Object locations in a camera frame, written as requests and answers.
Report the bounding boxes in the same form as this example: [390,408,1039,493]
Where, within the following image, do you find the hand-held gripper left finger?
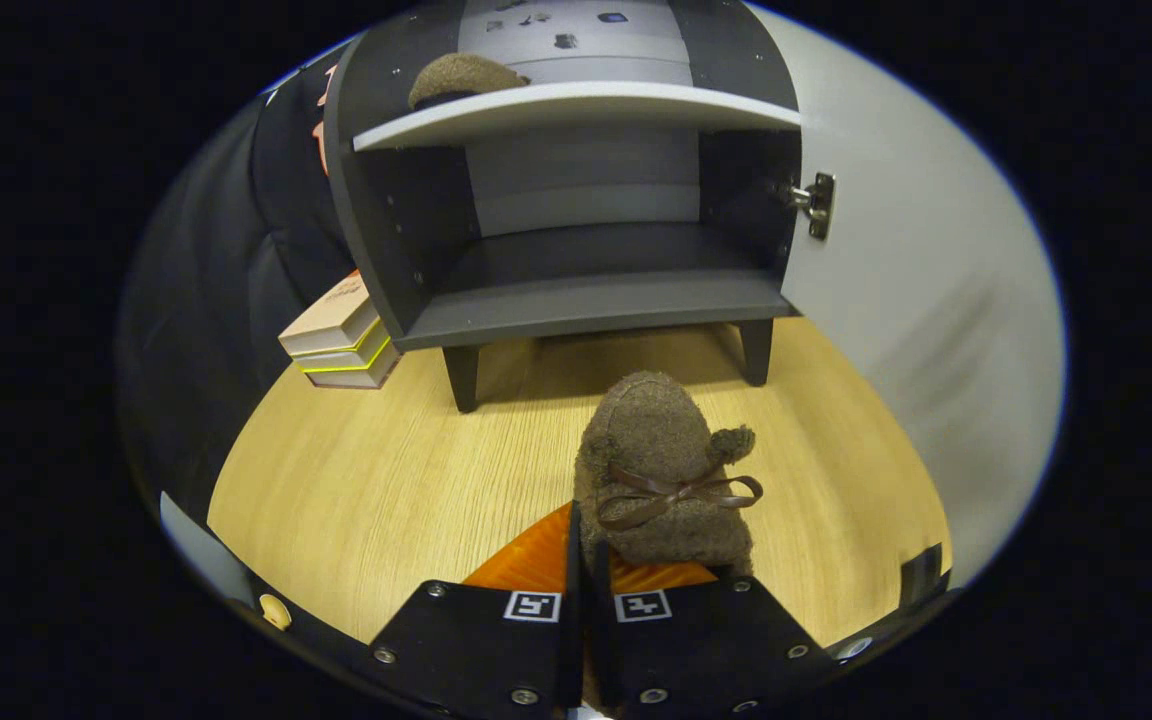
[368,502,584,720]

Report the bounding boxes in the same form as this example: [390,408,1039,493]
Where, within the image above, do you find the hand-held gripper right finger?
[591,543,837,720]

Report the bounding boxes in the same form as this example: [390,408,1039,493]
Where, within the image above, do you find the brown fuzzy shoe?
[408,53,531,111]
[573,370,765,578]

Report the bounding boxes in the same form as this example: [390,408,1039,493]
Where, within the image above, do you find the dark grey shoe cabinet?
[323,0,804,414]

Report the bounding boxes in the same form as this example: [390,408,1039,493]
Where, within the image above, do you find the white shoe cabinet door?
[746,5,1067,586]

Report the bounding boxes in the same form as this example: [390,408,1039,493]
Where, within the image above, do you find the metal door hinge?
[781,172,837,241]

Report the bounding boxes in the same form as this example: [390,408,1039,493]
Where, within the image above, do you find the white book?
[308,342,403,390]

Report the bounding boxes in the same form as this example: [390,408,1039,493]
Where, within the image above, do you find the yellow edged grey book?
[294,320,392,374]

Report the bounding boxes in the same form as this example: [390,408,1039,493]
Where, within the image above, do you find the grey curved bar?
[158,490,255,606]

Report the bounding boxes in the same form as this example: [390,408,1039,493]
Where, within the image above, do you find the beige cover book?
[279,270,380,357]

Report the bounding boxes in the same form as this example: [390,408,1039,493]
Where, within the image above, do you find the black backdrop cloth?
[116,65,362,501]

